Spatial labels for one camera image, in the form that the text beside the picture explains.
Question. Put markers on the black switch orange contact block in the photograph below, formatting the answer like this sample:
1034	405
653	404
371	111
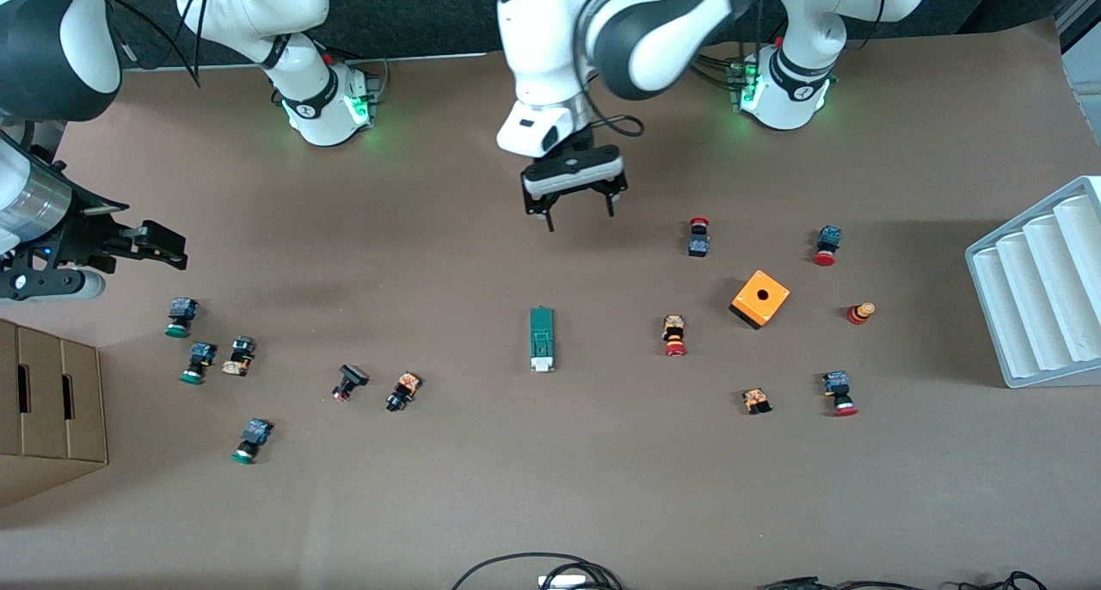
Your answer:
403	391

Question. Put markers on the red button orange block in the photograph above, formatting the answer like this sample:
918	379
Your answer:
674	336

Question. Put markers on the red emergency stop button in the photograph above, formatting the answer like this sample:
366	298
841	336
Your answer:
698	242

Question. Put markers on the black flat-head button red terminals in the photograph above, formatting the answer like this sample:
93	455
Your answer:
351	378

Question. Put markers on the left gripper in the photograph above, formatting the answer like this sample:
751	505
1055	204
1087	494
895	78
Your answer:
581	139

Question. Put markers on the green load switch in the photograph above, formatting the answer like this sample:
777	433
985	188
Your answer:
542	336

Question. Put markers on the white plug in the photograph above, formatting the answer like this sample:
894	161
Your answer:
563	581

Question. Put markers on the orange button enclosure box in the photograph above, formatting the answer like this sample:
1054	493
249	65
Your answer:
761	298

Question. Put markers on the brown cardboard box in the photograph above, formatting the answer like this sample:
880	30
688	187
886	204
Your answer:
52	401

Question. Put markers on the red tan knob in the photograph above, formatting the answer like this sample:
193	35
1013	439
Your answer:
860	313

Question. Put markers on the black switch clear contact block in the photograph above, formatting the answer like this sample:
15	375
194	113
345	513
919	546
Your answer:
239	355

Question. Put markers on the white ridged tray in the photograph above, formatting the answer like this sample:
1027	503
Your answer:
1041	298

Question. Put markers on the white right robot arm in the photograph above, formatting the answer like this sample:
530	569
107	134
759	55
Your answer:
258	14

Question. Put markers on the red mushroom button blue block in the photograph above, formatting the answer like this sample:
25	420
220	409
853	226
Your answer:
839	390
827	242

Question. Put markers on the green mushroom push button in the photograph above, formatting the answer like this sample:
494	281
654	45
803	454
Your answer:
253	437
199	359
181	313

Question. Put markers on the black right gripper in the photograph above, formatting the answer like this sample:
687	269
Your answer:
83	231

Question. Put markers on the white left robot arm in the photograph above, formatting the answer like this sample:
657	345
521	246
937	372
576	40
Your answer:
654	31

